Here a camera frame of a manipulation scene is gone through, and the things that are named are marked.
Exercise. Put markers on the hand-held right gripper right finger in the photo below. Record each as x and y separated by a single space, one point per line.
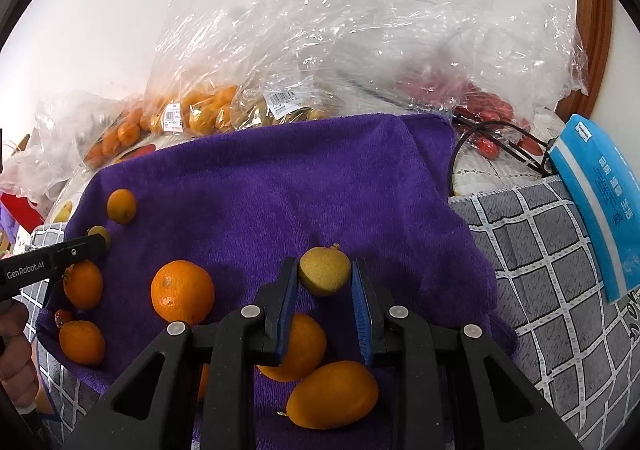
362 325

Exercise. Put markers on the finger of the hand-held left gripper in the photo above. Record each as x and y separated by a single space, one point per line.
80 250

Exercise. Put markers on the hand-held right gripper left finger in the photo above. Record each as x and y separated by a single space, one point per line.
286 330

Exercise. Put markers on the small yellow citrus fruit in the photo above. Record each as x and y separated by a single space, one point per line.
97 231
324 271

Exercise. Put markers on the oval orange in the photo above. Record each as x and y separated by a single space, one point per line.
331 395

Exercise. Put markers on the labelled bag of yellow fruits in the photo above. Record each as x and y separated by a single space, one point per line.
280 105

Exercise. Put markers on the person's left hand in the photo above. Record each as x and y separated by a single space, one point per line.
15 345

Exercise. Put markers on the small red fruit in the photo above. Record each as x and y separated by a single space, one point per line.
62 317

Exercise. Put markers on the red paper bag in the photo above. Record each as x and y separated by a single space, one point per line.
17 210

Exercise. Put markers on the white plastic bag red print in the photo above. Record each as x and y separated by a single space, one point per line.
30 165

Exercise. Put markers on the clear bag of small oranges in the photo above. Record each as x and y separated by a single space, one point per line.
120 130

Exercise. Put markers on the purple towel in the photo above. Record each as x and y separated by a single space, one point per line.
280 190

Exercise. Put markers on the grey checked star blanket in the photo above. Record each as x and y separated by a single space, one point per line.
540 280

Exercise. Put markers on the labelled bag of oranges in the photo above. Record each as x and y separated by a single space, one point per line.
205 110

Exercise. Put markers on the black eyeglasses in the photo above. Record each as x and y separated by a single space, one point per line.
522 155

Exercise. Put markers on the bag of cherry tomatoes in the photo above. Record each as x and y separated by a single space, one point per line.
480 100

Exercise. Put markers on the blue tissue pack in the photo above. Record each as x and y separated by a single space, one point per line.
600 200

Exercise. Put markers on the large clear plastic bag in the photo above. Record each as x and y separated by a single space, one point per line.
375 5

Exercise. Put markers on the brown wooden door frame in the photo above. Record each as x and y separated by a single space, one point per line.
597 30

